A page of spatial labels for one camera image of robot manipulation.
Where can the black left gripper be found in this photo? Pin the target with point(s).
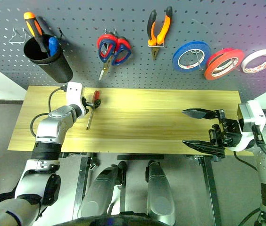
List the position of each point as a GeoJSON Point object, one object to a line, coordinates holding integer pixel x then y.
{"type": "Point", "coordinates": [85, 104]}

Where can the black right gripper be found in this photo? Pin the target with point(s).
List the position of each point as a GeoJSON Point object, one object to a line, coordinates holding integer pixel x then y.
{"type": "Point", "coordinates": [228, 131]}

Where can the orange black pliers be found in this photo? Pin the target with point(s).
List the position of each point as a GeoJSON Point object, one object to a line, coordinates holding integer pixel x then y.
{"type": "Point", "coordinates": [160, 35]}

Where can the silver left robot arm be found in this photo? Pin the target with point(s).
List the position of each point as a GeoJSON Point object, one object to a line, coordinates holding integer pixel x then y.
{"type": "Point", "coordinates": [50, 127]}

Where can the orange red tape roll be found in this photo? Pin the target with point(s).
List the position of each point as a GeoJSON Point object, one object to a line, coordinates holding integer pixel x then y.
{"type": "Point", "coordinates": [209, 74]}

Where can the blue tape roll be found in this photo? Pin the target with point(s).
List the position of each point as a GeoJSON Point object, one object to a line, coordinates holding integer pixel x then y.
{"type": "Point", "coordinates": [180, 64]}

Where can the thin red tape roll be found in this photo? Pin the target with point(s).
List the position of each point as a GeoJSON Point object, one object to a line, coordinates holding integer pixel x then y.
{"type": "Point", "coordinates": [218, 53]}

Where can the white tape roll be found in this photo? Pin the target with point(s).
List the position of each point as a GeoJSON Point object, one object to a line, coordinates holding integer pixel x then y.
{"type": "Point", "coordinates": [248, 60]}

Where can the grey perforated pegboard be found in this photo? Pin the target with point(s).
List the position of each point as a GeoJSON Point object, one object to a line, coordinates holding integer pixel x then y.
{"type": "Point", "coordinates": [133, 18]}

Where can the black cup holder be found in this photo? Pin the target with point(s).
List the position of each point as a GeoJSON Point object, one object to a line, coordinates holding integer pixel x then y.
{"type": "Point", "coordinates": [57, 70]}

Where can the silver peg hook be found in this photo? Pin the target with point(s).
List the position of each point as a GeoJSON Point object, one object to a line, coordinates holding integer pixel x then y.
{"type": "Point", "coordinates": [199, 61]}
{"type": "Point", "coordinates": [234, 63]}

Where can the silver double prong hook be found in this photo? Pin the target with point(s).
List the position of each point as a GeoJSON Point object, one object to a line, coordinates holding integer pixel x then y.
{"type": "Point", "coordinates": [105, 30]}

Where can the grey right robot leg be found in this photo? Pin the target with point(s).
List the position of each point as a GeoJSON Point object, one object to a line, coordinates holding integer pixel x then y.
{"type": "Point", "coordinates": [159, 193]}

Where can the grey robot leg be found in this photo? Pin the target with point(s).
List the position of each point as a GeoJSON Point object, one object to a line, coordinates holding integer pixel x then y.
{"type": "Point", "coordinates": [102, 188]}
{"type": "Point", "coordinates": [159, 193]}

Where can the black cup hanger hook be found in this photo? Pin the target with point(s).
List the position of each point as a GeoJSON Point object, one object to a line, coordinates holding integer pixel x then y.
{"type": "Point", "coordinates": [61, 33]}

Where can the grey left robot leg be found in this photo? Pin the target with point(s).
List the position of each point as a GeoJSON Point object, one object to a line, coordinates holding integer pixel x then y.
{"type": "Point", "coordinates": [102, 188]}

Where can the black robot torso rim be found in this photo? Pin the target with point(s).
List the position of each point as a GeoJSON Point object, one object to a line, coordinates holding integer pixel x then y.
{"type": "Point", "coordinates": [123, 219]}

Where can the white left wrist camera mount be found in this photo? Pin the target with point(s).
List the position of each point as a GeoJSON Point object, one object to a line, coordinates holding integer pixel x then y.
{"type": "Point", "coordinates": [75, 94]}

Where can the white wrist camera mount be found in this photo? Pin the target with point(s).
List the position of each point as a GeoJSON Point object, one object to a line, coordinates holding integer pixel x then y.
{"type": "Point", "coordinates": [75, 94]}
{"type": "Point", "coordinates": [258, 117]}

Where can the metal table frame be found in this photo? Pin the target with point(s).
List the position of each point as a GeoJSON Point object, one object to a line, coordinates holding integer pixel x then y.
{"type": "Point", "coordinates": [208, 179]}

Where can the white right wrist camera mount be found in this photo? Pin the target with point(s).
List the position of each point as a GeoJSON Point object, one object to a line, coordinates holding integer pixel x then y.
{"type": "Point", "coordinates": [258, 117]}

